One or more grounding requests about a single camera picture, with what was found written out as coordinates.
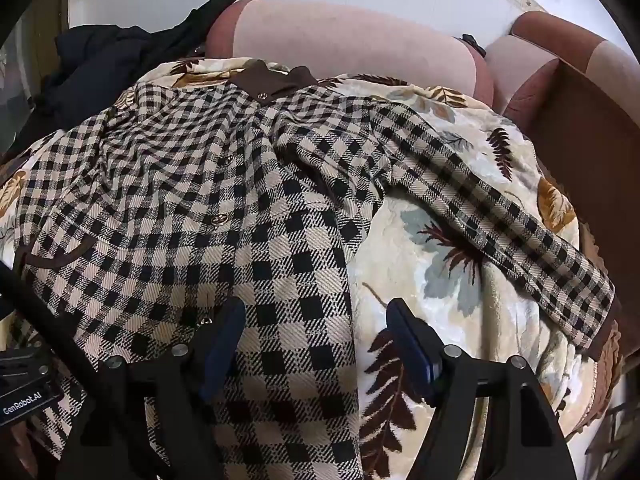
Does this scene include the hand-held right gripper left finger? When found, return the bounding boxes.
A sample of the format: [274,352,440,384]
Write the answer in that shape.
[55,297,247,480]

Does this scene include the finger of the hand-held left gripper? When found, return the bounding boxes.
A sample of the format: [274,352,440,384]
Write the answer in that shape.
[0,262,108,376]

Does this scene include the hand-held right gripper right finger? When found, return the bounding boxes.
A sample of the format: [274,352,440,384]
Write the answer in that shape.
[386,297,581,480]

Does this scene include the black beige checked coat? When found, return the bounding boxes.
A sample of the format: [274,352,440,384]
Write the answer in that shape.
[10,60,621,480]

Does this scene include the pink brown sofa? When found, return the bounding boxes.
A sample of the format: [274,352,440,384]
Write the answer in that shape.
[205,0,640,321]

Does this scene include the leaf print blanket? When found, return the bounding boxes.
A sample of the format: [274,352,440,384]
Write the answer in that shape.
[0,57,626,480]

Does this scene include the pile of dark clothes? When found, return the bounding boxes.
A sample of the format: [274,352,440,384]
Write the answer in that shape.
[40,0,242,117]

